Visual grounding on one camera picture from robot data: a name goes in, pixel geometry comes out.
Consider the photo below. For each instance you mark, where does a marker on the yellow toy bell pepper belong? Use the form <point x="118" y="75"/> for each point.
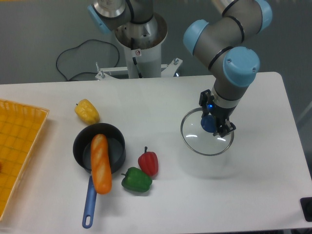
<point x="86" y="112"/>

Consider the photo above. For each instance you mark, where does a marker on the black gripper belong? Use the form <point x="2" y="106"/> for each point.
<point x="208" y="104"/>

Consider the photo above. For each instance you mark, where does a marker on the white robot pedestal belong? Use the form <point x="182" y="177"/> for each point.
<point x="142" y="46"/>

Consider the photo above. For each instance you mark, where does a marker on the white metal base frame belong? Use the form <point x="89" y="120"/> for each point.
<point x="167" y="70"/>

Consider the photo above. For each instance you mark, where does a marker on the orange toy baguette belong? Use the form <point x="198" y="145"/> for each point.
<point x="100" y="164"/>

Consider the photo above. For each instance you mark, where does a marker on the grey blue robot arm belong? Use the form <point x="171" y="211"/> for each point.
<point x="217" y="46"/>

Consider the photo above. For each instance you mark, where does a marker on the glass lid blue knob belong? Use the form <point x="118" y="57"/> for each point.
<point x="199" y="134"/>

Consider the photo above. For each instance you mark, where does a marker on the green toy bell pepper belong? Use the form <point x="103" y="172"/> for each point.
<point x="136" y="180"/>

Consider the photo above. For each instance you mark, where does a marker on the red toy bell pepper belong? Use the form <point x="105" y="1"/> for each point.
<point x="148" y="162"/>

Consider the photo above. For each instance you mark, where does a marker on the dark pot blue handle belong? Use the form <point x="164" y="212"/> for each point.
<point x="82" y="155"/>

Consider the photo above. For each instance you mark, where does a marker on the black corner device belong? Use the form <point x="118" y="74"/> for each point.
<point x="306" y="205"/>

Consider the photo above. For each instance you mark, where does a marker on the orange plastic basket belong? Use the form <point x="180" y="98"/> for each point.
<point x="20" y="127"/>

